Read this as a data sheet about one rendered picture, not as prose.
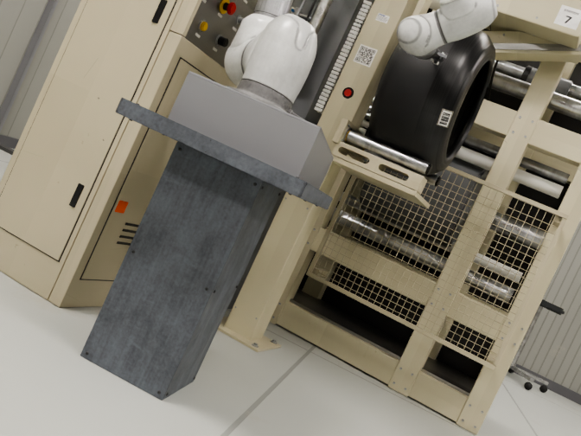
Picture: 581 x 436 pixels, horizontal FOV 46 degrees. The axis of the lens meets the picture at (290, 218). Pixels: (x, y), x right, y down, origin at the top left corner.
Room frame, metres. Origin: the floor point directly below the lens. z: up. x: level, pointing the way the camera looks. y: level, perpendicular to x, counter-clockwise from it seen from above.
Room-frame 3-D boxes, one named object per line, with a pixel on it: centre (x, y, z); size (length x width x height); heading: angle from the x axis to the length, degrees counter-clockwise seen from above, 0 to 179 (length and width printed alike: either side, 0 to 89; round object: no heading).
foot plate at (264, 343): (2.75, -0.02, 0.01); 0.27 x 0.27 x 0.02; 70
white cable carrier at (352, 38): (2.75, 0.07, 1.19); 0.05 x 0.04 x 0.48; 160
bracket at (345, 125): (2.74, -0.10, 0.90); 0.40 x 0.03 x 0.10; 160
